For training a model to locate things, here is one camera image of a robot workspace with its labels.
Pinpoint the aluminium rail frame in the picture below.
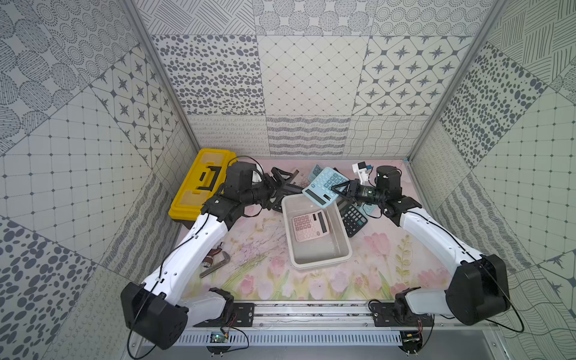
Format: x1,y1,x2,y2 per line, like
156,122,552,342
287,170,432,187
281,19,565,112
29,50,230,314
172,301,501,354

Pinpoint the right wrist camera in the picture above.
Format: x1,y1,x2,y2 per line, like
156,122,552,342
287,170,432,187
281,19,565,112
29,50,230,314
352,161,373,185

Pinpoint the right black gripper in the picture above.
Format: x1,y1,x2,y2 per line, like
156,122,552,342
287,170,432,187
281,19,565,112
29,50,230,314
331,178,386,207

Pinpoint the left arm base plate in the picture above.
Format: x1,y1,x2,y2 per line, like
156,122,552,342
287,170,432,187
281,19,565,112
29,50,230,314
207,302,255,328

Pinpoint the yellow black toolbox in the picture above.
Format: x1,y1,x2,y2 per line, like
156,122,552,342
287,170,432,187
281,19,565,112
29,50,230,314
169,148,236,221

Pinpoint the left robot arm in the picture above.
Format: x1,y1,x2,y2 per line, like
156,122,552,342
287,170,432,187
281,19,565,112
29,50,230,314
121,160,303,350

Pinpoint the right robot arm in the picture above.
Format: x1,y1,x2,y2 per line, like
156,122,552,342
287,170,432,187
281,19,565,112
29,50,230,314
331,166,513,326

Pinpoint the black calculator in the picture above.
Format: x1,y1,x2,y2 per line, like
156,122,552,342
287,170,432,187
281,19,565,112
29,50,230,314
337,199,368,238

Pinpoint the pink calculator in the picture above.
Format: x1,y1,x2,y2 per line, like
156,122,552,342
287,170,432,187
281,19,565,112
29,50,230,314
292,209,330,242

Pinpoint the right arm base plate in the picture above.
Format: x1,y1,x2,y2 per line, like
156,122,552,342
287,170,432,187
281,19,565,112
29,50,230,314
367,299,434,327

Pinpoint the white plastic storage box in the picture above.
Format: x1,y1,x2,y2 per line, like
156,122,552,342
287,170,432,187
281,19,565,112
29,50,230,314
281,194,352,271

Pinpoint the small blue calculator back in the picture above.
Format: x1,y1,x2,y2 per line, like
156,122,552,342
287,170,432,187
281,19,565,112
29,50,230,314
307,164,323,182

